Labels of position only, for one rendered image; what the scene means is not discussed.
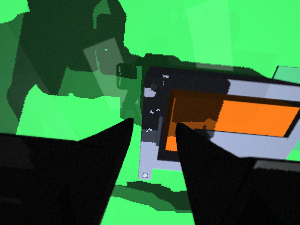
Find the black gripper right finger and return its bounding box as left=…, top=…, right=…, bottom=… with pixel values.
left=175, top=122, right=300, bottom=225

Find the orange l-shaped part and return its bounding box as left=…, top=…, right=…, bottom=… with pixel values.
left=164, top=89, right=299, bottom=152

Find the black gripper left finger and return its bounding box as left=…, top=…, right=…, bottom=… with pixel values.
left=0, top=118, right=134, bottom=225

